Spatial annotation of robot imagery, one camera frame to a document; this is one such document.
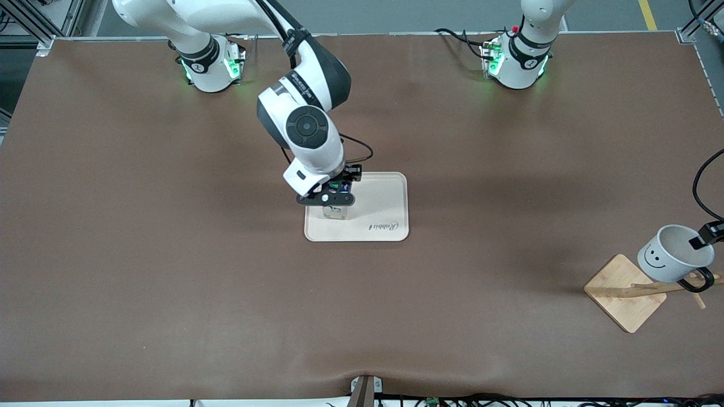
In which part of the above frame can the wooden cup rack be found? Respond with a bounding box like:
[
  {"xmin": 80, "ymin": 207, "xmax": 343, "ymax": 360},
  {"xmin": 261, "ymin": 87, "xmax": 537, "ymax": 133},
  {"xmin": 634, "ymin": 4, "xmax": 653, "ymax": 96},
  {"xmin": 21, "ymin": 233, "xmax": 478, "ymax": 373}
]
[{"xmin": 584, "ymin": 254, "xmax": 724, "ymax": 334}]

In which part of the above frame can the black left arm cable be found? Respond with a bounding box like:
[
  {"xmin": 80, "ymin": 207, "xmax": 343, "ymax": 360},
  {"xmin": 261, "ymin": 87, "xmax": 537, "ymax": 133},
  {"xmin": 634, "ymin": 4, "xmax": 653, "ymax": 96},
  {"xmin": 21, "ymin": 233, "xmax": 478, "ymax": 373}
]
[{"xmin": 692, "ymin": 148, "xmax": 724, "ymax": 222}]

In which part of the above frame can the cream rabbit print tray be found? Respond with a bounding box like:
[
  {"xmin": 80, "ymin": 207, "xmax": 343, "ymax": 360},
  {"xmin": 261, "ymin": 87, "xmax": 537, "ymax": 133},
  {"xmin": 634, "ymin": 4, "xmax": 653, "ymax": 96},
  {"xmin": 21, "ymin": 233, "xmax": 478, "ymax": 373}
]
[{"xmin": 304, "ymin": 172, "xmax": 409, "ymax": 243}]

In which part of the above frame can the grey smiley face cup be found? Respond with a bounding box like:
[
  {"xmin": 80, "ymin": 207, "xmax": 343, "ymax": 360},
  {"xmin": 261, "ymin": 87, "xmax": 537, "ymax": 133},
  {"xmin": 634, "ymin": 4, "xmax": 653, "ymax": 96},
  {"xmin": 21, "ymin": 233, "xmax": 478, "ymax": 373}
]
[{"xmin": 637, "ymin": 224, "xmax": 716, "ymax": 293}]

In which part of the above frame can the metal clamp bracket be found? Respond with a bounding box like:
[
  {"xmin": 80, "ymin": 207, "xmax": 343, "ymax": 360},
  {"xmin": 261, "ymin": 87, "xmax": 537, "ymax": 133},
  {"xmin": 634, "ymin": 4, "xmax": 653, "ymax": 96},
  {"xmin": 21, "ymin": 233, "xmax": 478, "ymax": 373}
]
[{"xmin": 347, "ymin": 374, "xmax": 383, "ymax": 407}]

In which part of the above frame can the aluminium frame profile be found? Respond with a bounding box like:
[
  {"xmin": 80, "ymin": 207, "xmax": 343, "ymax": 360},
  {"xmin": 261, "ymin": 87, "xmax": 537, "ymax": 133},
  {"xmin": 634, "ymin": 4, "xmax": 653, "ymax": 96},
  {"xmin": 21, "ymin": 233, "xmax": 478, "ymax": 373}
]
[
  {"xmin": 0, "ymin": 0, "xmax": 87, "ymax": 50},
  {"xmin": 676, "ymin": 0, "xmax": 724, "ymax": 45}
]

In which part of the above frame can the black base power cable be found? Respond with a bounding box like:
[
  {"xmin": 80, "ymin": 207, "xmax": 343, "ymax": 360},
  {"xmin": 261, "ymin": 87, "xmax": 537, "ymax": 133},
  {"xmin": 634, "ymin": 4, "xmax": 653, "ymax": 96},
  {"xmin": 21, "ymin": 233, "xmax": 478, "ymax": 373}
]
[{"xmin": 434, "ymin": 27, "xmax": 488, "ymax": 60}]

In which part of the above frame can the brown table mat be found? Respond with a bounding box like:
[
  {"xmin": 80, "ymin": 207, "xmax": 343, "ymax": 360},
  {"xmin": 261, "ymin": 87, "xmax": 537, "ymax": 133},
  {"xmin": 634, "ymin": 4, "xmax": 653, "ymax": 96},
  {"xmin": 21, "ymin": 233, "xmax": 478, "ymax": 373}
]
[{"xmin": 0, "ymin": 33, "xmax": 724, "ymax": 403}]

